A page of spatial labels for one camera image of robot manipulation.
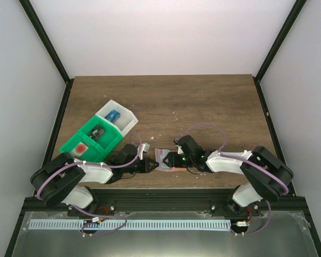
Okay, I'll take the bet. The right black frame post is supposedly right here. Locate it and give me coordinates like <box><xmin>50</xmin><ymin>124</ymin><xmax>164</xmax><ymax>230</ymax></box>
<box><xmin>255</xmin><ymin>0</ymin><xmax>307</xmax><ymax>81</ymax></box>

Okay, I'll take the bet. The green plastic bin front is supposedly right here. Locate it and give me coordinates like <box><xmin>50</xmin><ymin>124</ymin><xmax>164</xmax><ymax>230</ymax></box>
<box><xmin>59</xmin><ymin>132</ymin><xmax>107</xmax><ymax>162</ymax></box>

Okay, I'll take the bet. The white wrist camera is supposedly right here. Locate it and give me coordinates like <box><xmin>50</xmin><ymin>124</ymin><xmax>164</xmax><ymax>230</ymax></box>
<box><xmin>137</xmin><ymin>142</ymin><xmax>150</xmax><ymax>160</ymax></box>
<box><xmin>173</xmin><ymin>139</ymin><xmax>184</xmax><ymax>155</ymax></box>

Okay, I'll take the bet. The white plastic bin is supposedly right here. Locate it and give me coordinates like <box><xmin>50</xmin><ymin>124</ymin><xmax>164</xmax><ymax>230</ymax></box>
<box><xmin>95</xmin><ymin>100</ymin><xmax>139</xmax><ymax>137</ymax></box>

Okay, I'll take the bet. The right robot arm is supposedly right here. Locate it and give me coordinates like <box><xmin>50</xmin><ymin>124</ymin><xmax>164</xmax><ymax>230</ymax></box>
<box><xmin>159</xmin><ymin>135</ymin><xmax>294</xmax><ymax>216</ymax></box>

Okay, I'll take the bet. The green plastic bin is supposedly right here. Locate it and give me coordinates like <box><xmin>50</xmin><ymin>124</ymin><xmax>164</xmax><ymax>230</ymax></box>
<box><xmin>59</xmin><ymin>132</ymin><xmax>107</xmax><ymax>162</ymax></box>
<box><xmin>78</xmin><ymin>116</ymin><xmax>123</xmax><ymax>159</ymax></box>

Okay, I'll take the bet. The light blue slotted cable duct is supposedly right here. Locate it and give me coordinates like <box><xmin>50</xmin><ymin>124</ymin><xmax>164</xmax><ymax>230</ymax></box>
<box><xmin>28</xmin><ymin>219</ymin><xmax>231</xmax><ymax>231</ymax></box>

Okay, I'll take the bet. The red dot card in bin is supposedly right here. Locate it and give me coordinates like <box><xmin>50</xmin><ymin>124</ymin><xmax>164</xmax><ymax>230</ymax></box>
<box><xmin>70</xmin><ymin>142</ymin><xmax>89</xmax><ymax>159</ymax></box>

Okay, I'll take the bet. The blue card in bin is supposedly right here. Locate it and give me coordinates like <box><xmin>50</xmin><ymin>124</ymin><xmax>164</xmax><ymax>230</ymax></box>
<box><xmin>104</xmin><ymin>109</ymin><xmax>120</xmax><ymax>123</ymax></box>

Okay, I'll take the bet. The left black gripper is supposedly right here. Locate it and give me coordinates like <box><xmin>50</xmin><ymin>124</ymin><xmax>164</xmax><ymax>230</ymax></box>
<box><xmin>123</xmin><ymin>157</ymin><xmax>159</xmax><ymax>173</ymax></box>

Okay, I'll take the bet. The left black frame post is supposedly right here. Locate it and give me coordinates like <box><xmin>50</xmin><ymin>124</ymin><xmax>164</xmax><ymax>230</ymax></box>
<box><xmin>18</xmin><ymin>0</ymin><xmax>71</xmax><ymax>84</ymax></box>

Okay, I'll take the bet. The black card in bin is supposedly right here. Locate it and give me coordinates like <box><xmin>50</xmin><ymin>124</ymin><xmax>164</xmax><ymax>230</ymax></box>
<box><xmin>87</xmin><ymin>125</ymin><xmax>105</xmax><ymax>141</ymax></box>

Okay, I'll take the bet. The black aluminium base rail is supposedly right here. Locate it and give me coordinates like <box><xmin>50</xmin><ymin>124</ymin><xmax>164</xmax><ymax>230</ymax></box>
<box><xmin>24</xmin><ymin>187</ymin><xmax>307</xmax><ymax>217</ymax></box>

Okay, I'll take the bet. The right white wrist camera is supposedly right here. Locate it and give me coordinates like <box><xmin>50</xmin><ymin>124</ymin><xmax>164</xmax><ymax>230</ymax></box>
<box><xmin>173</xmin><ymin>139</ymin><xmax>184</xmax><ymax>155</ymax></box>

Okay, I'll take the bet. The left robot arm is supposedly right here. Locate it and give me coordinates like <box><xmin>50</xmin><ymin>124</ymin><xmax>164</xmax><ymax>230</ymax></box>
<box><xmin>30</xmin><ymin>143</ymin><xmax>159</xmax><ymax>216</ymax></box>

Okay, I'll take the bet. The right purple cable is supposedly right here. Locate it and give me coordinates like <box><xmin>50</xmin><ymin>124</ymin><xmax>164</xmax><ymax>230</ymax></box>
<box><xmin>176</xmin><ymin>122</ymin><xmax>289</xmax><ymax>237</ymax></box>

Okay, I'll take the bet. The purple cable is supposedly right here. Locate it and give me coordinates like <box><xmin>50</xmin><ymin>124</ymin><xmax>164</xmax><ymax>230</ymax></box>
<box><xmin>36</xmin><ymin>131</ymin><xmax>143</xmax><ymax>238</ymax></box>
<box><xmin>176</xmin><ymin>122</ymin><xmax>289</xmax><ymax>237</ymax></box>

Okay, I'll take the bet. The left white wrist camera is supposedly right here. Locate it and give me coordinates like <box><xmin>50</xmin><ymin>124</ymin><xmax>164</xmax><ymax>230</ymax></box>
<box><xmin>137</xmin><ymin>142</ymin><xmax>150</xmax><ymax>160</ymax></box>

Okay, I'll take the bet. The green plastic bin middle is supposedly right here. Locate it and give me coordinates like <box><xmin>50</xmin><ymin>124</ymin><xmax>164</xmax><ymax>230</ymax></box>
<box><xmin>78</xmin><ymin>116</ymin><xmax>123</xmax><ymax>159</ymax></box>

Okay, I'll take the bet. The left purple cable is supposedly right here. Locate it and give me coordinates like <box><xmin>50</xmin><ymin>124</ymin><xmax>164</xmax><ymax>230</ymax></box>
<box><xmin>36</xmin><ymin>131</ymin><xmax>143</xmax><ymax>238</ymax></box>

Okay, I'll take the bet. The black frame post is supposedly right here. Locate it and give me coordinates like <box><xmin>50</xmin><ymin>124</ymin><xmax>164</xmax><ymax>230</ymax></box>
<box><xmin>255</xmin><ymin>0</ymin><xmax>307</xmax><ymax>81</ymax></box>
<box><xmin>18</xmin><ymin>0</ymin><xmax>71</xmax><ymax>84</ymax></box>

